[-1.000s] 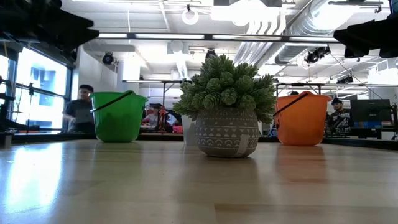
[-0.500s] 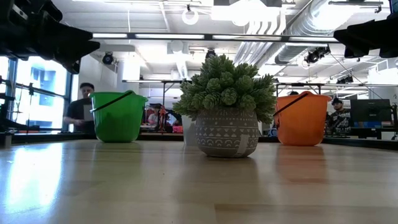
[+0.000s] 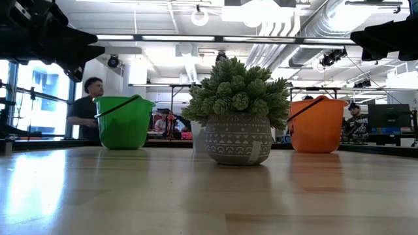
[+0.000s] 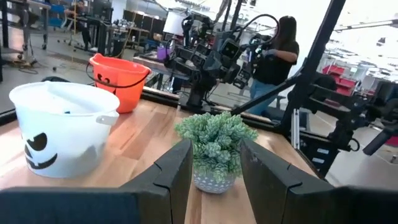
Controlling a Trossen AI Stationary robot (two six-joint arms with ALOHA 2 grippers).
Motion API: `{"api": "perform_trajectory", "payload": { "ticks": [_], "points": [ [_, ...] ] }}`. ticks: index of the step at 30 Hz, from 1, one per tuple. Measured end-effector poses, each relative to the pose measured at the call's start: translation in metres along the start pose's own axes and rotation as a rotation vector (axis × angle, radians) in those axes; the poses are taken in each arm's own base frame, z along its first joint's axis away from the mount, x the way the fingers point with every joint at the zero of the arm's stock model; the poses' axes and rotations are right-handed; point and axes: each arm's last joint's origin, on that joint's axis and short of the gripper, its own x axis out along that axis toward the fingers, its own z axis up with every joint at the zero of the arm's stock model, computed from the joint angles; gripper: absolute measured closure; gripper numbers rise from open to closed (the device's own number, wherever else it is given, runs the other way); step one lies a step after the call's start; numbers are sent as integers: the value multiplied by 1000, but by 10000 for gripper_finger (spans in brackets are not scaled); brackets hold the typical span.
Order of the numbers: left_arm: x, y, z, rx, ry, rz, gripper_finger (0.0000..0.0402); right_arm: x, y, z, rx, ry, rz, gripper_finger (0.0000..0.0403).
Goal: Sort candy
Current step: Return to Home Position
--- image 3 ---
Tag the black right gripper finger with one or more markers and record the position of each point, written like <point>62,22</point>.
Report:
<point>392,31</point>
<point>369,45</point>

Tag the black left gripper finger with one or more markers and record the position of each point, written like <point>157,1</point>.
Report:
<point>81,37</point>
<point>86,57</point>

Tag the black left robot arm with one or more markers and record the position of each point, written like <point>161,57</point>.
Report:
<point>26,13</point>

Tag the black ceiling spotlight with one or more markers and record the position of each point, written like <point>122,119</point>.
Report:
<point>221,56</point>
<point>113,61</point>
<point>333,57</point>

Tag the window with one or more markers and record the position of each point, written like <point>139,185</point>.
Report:
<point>49,104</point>

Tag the black monitor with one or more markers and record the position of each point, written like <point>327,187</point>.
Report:
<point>388,115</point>

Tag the green plastic bucket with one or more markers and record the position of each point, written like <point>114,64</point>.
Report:
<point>124,124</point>

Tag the overhead light bar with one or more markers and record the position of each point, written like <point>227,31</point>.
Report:
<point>179,38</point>

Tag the orange plastic bucket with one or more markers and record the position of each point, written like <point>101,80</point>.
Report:
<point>318,127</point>

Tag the pink box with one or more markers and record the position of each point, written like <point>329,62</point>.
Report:
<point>186,135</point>

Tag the artificial plant in patterned pot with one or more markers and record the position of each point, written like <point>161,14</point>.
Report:
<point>238,137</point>

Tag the silver ventilation duct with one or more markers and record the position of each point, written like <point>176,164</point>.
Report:
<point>326,19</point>

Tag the black frame table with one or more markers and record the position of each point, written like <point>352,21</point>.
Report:
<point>153,85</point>

